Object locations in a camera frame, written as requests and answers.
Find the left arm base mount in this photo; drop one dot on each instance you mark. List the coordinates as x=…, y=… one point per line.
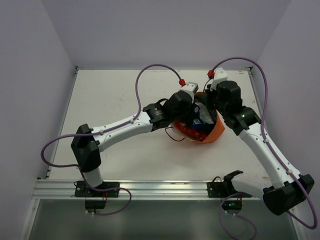
x=96, y=200

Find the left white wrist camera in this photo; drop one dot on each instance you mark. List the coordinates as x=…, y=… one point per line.
x=190, y=88

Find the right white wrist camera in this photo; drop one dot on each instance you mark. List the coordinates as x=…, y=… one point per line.
x=220, y=75

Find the orange paper bag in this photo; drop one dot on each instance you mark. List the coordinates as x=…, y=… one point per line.
x=213, y=133

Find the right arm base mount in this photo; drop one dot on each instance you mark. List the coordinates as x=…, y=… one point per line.
x=217, y=188

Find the aluminium rail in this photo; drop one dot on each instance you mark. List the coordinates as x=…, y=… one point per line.
x=162, y=190

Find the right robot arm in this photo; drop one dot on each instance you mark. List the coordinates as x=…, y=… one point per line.
x=287, y=187

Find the red snack packet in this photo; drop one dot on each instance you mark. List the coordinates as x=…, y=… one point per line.
x=188, y=132

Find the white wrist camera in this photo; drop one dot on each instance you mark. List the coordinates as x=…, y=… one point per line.
x=190, y=88
x=220, y=75

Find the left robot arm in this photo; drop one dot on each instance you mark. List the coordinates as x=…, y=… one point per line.
x=88, y=143

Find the blue snack packet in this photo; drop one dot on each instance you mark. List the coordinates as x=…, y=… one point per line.
x=202, y=117

